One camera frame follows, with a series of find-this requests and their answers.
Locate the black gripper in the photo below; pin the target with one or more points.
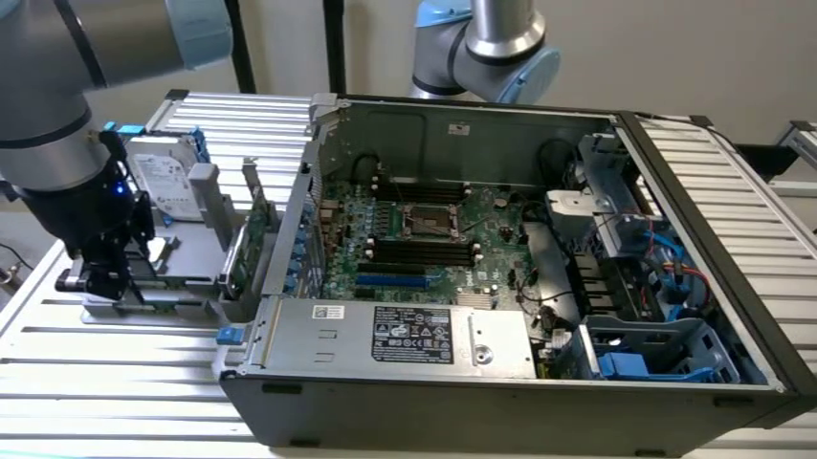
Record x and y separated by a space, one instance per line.
97 225

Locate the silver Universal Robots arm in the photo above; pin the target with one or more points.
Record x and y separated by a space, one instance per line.
38 119

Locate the black expansion slot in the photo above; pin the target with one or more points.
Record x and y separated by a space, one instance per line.
390 268

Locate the blue expansion slot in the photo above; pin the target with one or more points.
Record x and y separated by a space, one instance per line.
390 281

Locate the black RAM slot bank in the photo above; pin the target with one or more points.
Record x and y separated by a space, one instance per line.
421 191
425 251

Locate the silver CPU chip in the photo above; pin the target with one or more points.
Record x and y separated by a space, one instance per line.
163 249

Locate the silver hard disk drive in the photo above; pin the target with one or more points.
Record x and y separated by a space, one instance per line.
163 177

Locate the grey parts rack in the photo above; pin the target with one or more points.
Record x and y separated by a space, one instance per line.
191 268

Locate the blue disk caddy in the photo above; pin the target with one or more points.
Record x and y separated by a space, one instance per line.
199 143

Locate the green graphics card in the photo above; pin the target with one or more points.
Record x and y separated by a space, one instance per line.
246 253

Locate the blue case latch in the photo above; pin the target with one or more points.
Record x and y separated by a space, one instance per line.
230 335

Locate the black pole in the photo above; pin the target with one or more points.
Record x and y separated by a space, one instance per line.
333 48
242 48

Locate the silver power supply unit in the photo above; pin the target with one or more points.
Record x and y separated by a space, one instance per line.
358 339

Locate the CPU socket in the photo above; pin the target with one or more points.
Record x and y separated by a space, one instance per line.
425 220

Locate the green motherboard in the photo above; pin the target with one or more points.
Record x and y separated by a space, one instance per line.
460 268

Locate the silver chipset heat sink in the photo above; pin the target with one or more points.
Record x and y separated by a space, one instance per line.
476 300

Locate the black open PC case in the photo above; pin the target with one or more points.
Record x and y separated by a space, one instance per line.
485 411

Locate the metal disk bay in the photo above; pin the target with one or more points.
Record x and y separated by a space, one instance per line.
607 191

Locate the grey plastic drive cage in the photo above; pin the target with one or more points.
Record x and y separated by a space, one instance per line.
664 339

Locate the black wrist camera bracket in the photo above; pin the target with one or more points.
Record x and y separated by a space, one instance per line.
118 162

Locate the aluminium frame table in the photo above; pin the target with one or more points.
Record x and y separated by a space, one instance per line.
785 158

